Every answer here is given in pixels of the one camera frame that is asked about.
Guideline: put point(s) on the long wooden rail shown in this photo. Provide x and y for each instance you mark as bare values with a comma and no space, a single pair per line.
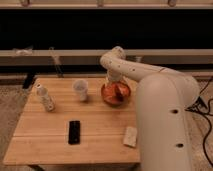
90,57

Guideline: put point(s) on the wooden table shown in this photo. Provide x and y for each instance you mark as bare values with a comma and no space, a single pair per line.
41,137

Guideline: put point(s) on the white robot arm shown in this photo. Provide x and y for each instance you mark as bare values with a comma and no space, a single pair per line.
161,98

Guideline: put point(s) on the orange bowl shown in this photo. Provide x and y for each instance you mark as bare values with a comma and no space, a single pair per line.
115,93

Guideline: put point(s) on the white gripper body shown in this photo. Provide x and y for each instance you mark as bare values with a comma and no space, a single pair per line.
113,76

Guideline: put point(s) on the small white sponge block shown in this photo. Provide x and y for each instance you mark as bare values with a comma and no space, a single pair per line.
130,137

